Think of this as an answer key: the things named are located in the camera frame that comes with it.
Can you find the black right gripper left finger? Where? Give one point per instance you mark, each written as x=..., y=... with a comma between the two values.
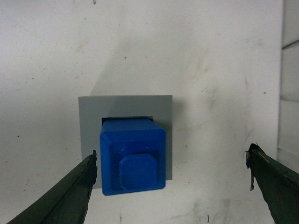
x=67, y=201

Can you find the white curtain backdrop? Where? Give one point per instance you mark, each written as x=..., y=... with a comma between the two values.
x=288, y=141

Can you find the gray square base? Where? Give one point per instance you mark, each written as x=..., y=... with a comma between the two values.
x=94, y=109

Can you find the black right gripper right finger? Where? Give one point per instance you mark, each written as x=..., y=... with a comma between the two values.
x=279, y=185

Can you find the blue block with knob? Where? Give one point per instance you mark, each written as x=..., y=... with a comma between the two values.
x=132, y=156

